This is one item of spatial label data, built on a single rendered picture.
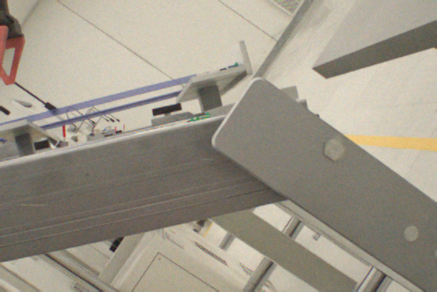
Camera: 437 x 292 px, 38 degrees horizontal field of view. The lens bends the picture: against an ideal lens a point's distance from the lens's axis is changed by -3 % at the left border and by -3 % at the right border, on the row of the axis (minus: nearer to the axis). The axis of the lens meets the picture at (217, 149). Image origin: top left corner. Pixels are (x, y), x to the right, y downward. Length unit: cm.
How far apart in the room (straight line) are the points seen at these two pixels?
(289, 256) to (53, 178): 97
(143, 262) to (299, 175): 154
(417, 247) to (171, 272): 154
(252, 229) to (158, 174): 92
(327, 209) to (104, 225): 14
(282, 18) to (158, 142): 839
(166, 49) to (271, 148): 820
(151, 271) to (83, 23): 693
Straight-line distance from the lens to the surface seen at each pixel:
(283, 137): 38
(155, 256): 190
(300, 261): 135
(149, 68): 854
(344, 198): 39
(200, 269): 191
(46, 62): 866
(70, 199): 42
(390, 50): 94
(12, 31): 104
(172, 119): 109
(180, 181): 41
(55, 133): 543
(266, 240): 133
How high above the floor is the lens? 79
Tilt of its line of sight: 6 degrees down
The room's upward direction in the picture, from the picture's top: 56 degrees counter-clockwise
